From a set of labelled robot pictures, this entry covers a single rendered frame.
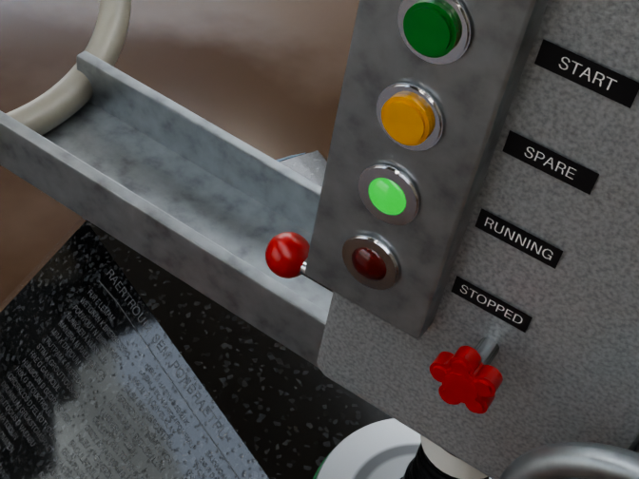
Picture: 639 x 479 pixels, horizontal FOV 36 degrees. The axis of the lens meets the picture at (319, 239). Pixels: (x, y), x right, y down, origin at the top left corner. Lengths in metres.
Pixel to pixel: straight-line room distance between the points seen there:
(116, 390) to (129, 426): 0.05
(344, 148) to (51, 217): 1.86
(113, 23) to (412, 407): 0.50
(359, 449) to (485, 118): 0.53
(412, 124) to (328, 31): 2.57
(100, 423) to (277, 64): 1.89
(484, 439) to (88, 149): 0.44
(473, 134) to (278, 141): 2.13
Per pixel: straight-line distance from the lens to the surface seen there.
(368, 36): 0.46
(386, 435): 0.95
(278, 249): 0.65
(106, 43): 0.94
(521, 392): 0.57
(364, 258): 0.53
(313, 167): 1.28
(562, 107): 0.46
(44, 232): 2.30
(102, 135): 0.89
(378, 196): 0.50
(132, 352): 1.09
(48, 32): 2.91
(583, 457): 0.51
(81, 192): 0.80
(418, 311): 0.54
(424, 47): 0.44
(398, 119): 0.47
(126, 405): 1.08
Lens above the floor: 1.63
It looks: 44 degrees down
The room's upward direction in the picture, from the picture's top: 12 degrees clockwise
